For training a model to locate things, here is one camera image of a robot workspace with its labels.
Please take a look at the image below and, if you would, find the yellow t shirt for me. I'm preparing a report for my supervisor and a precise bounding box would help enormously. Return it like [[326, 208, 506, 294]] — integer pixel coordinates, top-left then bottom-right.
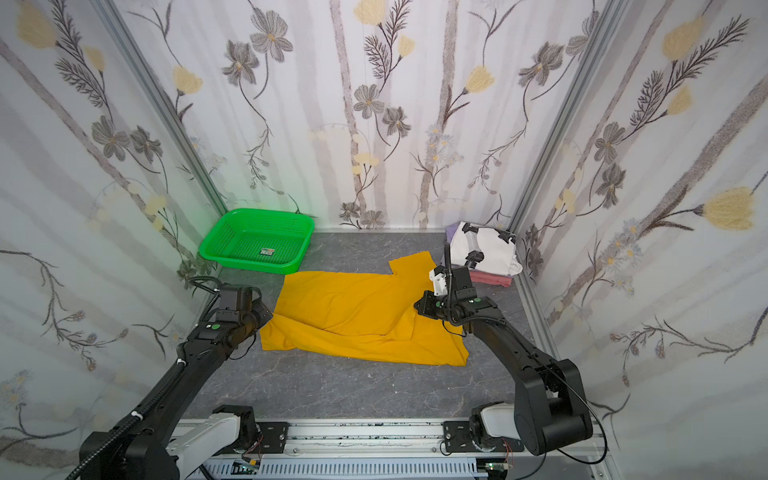
[[260, 251, 469, 367]]

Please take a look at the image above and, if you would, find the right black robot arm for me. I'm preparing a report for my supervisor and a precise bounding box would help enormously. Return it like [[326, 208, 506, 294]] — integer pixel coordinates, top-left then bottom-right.
[[414, 244, 594, 456]]

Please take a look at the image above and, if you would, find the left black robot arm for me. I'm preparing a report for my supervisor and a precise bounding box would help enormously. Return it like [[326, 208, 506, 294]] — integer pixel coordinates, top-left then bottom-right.
[[68, 283, 272, 479]]

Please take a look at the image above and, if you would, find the purple folded t shirt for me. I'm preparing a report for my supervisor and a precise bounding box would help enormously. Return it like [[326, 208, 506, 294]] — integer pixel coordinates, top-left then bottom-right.
[[445, 222, 460, 245]]

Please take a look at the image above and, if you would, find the pink folded t shirt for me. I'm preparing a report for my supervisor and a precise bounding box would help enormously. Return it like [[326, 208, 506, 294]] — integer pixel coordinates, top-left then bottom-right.
[[470, 270, 513, 287]]

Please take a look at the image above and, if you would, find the white black folded t shirt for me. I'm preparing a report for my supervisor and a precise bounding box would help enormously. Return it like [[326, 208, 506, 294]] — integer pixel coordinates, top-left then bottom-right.
[[450, 222, 523, 277]]

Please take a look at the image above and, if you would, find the green plastic basket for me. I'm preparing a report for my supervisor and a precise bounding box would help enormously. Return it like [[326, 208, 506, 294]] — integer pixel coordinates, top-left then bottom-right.
[[199, 208, 315, 275]]

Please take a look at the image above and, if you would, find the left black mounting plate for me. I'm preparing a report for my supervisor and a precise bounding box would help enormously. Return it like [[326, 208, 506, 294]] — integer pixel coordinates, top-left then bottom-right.
[[254, 421, 290, 455]]

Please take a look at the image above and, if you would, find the black mounting plate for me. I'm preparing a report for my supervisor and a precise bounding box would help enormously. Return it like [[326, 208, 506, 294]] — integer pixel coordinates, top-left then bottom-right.
[[441, 420, 477, 455], [254, 421, 290, 455]]

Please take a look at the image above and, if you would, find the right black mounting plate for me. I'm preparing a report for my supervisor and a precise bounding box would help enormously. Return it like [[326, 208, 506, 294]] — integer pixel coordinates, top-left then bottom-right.
[[441, 420, 477, 455]]

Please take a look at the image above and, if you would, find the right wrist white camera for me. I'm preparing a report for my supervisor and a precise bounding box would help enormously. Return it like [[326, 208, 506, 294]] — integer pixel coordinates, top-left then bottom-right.
[[429, 270, 448, 297]]

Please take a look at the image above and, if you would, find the right corner aluminium post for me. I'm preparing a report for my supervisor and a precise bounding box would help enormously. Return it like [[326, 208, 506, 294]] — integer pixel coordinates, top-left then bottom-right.
[[508, 0, 631, 232]]

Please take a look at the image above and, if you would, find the corner aluminium post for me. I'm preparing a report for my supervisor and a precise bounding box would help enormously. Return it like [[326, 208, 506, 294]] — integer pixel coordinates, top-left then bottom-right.
[[508, 0, 631, 232], [89, 1, 235, 237]]

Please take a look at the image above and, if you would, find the left black corrugated cable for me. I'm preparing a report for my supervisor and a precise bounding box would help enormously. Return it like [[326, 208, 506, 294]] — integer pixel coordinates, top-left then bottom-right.
[[62, 359, 187, 480]]

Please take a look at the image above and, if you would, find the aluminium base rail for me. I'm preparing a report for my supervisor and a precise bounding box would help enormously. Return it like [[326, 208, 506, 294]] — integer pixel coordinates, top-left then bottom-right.
[[116, 416, 619, 480]]

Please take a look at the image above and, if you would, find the white slotted cable duct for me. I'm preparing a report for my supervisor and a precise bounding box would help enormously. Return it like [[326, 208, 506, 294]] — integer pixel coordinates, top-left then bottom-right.
[[204, 457, 488, 479]]

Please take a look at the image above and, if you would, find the left corner aluminium post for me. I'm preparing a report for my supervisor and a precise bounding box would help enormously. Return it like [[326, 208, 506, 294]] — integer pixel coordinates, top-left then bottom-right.
[[89, 1, 235, 237]]

